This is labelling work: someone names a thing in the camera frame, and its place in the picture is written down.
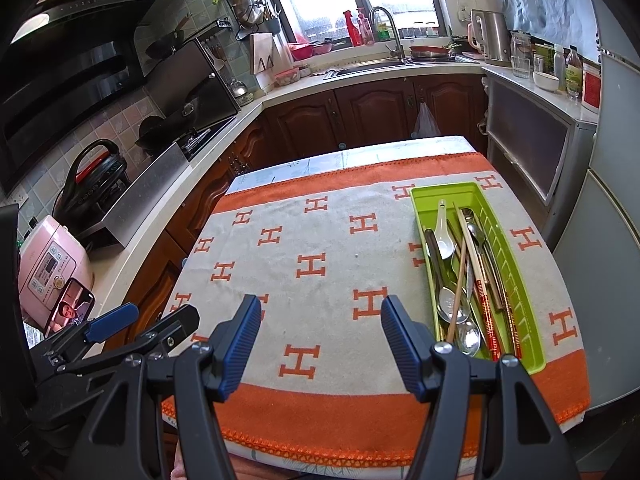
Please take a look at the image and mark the hanging plastic bag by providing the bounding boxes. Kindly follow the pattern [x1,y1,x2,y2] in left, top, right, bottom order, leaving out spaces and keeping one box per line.
[411,102,442,138]

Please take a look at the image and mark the pale cutting board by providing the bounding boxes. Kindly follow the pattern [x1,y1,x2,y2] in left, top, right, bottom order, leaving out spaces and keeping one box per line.
[249,32,276,93]

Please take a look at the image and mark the steel chopstick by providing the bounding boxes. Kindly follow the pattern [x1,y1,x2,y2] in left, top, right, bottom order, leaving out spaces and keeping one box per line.
[467,220,501,308]
[470,222,505,310]

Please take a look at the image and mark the white ceramic spoon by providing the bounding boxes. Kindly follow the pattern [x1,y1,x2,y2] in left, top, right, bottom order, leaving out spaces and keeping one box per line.
[434,199,457,261]

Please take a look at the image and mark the yellow label bottle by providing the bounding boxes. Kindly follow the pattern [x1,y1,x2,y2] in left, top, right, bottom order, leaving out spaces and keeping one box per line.
[565,46,584,101]

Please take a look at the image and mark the steel kitchen faucet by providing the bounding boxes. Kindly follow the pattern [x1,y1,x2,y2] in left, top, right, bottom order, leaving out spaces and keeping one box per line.
[370,6,406,63]

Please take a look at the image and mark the handled steel spoon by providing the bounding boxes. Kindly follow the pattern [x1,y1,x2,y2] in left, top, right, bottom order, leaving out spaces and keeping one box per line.
[424,229,472,325]

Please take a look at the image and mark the black pressure cooker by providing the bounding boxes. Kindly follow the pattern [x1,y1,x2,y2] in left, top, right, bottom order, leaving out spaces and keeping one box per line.
[52,139,128,221]

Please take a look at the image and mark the red canister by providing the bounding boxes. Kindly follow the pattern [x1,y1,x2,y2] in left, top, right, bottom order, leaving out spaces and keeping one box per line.
[581,60,601,113]

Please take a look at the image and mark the steel splash guard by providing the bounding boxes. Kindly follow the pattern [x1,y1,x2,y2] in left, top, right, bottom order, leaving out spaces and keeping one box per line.
[77,142,191,248]

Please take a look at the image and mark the pile of wooden chopsticks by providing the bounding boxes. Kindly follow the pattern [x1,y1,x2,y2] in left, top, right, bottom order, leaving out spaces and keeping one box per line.
[457,205,503,362]
[452,203,497,362]

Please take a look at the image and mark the large steel spoon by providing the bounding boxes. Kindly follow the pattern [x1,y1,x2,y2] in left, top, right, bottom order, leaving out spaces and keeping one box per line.
[452,260,483,357]

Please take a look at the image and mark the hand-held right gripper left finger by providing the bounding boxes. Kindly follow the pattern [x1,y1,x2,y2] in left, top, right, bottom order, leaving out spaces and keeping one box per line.
[75,294,263,480]

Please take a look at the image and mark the wall poster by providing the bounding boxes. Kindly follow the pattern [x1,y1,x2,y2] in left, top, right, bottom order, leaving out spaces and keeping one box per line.
[500,0,598,53]

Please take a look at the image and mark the black glass stove panel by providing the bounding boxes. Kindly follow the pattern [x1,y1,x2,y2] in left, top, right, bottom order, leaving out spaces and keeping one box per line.
[145,37,241,133]

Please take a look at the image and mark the grey disinfection cabinet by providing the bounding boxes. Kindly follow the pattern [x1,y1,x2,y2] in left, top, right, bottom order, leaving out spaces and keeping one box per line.
[484,67,598,251]

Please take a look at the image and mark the red frying pan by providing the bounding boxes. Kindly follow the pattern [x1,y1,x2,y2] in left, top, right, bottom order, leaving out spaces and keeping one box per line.
[409,45,451,60]

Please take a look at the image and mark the green plastic utensil tray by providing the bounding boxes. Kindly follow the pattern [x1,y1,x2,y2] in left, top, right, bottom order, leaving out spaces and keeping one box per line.
[410,181,546,376]

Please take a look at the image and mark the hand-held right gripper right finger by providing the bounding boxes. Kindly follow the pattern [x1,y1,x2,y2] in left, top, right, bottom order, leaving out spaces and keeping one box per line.
[381,294,566,480]

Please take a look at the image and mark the black wok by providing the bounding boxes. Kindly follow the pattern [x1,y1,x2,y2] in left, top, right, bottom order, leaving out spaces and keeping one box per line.
[137,115,173,152]

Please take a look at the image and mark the small steel spoon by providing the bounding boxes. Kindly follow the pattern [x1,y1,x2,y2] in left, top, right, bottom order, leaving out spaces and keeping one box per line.
[460,207,488,281]

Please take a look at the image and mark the pale marbled table cover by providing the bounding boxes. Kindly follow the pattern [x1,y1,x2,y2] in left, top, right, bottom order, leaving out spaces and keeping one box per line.
[225,135,476,193]

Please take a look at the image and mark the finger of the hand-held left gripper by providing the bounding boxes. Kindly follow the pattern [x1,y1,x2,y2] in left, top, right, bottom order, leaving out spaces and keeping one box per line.
[37,302,141,367]
[142,304,201,357]

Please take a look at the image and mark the row of small spice jars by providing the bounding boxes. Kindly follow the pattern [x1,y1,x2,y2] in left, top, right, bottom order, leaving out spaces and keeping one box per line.
[400,22,441,39]

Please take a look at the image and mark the grey refrigerator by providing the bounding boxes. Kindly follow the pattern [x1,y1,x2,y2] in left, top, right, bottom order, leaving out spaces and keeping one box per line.
[550,0,640,411]

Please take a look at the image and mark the steel kitchen sink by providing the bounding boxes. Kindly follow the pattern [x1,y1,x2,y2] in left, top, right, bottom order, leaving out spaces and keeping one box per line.
[324,57,416,81]

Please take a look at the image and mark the smartphone with lit screen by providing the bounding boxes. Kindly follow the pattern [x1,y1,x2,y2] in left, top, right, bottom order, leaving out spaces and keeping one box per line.
[44,277,95,338]

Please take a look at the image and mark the white chopstick red striped end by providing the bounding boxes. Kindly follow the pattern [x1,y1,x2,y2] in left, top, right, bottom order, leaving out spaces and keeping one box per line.
[480,217,523,360]

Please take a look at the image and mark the steel electric kettle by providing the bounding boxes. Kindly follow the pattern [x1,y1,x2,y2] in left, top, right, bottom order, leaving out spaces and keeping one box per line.
[467,9,512,67]

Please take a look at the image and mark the white bowl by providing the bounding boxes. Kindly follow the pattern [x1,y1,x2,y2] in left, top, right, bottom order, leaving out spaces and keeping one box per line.
[532,71,560,93]

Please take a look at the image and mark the pink rice cooker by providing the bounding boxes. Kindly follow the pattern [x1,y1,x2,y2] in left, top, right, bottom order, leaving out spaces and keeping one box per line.
[19,215,93,331]

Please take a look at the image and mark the brown wooden base cabinets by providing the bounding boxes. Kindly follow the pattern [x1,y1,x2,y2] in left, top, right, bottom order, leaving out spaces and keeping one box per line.
[125,72,488,321]

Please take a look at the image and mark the cream kitchen countertop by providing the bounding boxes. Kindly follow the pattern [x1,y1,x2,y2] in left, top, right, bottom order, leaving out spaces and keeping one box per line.
[85,55,598,311]

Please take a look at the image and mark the red spray bottle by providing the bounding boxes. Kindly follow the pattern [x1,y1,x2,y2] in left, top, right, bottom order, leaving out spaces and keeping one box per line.
[344,10,363,47]

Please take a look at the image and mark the gas stove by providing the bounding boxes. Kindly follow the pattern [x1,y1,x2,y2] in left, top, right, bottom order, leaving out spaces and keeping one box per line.
[180,117,236,161]

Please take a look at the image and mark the orange beige printed blanket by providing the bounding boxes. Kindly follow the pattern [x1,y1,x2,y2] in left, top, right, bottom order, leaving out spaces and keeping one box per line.
[160,152,591,463]

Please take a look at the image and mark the clear glass jar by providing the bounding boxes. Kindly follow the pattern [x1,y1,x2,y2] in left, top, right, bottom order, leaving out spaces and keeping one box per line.
[511,31,532,79]

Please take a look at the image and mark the pink pump bottle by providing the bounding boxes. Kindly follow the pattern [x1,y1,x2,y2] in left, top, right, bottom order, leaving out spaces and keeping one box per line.
[356,8,375,46]

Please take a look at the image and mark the black range hood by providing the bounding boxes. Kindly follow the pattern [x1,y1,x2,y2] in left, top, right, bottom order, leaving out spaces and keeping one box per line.
[0,0,161,196]

